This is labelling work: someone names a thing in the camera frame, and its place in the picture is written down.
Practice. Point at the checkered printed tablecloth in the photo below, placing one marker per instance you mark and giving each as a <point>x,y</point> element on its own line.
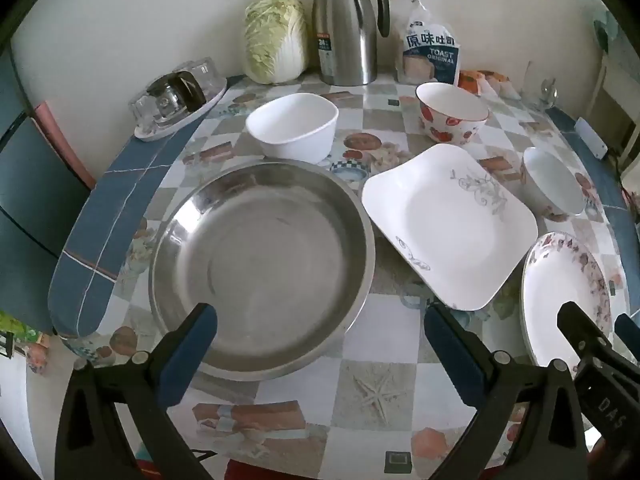
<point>380,340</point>

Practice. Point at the round pink floral plate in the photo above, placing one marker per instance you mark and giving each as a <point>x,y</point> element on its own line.
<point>555,280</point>

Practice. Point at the square white plate grey floral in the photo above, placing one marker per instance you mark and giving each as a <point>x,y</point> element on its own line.
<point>450,220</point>

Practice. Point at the large stainless steel basin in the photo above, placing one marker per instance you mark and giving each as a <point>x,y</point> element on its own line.
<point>260,260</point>

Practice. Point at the bagged sliced bread loaf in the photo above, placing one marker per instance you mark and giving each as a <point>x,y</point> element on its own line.
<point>430,55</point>

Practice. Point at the orange white snack packet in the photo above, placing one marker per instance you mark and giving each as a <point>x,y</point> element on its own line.
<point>500,85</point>

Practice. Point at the white power adapter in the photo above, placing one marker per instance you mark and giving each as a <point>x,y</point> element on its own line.
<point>591,137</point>

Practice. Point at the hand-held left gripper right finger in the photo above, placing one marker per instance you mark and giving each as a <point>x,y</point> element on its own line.
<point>450,350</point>

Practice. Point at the plain white bowl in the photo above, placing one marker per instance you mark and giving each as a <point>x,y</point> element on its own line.
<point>295,130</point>

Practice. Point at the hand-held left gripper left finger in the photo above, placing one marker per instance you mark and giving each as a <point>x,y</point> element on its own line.
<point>187,350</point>

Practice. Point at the white oval tray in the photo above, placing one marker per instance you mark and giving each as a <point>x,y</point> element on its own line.
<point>200,110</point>

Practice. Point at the teal cloth item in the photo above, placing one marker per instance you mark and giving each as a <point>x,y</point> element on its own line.
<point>606,30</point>

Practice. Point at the stainless steel thermos jug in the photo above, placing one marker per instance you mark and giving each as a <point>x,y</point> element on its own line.
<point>345,35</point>

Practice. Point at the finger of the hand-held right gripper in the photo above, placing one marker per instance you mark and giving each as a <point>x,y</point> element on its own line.
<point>627,332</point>
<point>582,330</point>

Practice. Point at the napa cabbage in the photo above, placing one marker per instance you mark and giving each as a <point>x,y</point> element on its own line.
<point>275,40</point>

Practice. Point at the red fruit print bowl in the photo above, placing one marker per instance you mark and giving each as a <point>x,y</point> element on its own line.
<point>450,125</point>

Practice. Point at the colourful packet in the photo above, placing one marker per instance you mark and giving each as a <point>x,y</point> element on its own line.
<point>22,342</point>

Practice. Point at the tall clear glass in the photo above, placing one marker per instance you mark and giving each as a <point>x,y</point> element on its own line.
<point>530,82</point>

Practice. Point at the small white bowl red print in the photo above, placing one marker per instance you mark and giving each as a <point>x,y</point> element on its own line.
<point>550,185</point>

